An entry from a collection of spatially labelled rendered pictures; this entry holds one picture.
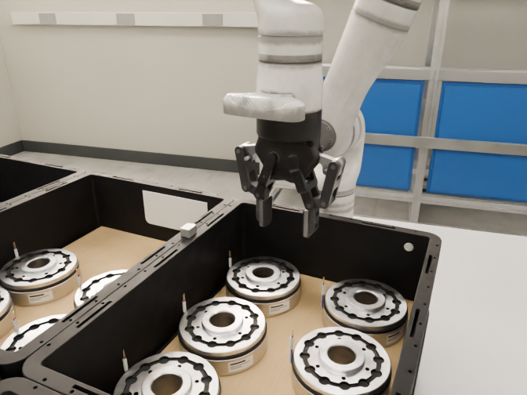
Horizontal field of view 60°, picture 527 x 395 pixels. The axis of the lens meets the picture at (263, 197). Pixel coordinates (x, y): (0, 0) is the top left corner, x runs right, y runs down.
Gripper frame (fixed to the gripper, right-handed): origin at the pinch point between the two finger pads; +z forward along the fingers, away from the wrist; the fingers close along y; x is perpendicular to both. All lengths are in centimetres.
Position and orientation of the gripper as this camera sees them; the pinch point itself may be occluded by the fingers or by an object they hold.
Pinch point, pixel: (286, 219)
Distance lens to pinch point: 57.3
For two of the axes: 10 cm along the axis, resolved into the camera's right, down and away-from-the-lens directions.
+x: -4.9, 3.4, -8.0
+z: 0.0, 9.2, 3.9
